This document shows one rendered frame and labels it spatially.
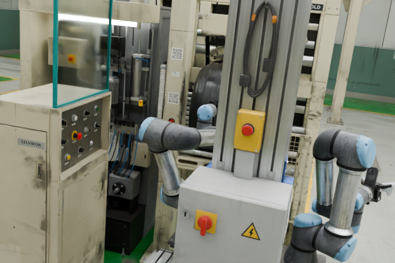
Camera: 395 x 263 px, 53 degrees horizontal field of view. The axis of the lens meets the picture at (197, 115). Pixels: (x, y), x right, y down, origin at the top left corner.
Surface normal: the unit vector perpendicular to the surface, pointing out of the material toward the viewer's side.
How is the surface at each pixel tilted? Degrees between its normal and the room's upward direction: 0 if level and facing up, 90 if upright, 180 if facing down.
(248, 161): 90
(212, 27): 90
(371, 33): 90
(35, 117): 90
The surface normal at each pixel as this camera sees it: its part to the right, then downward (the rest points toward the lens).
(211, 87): -0.14, -0.40
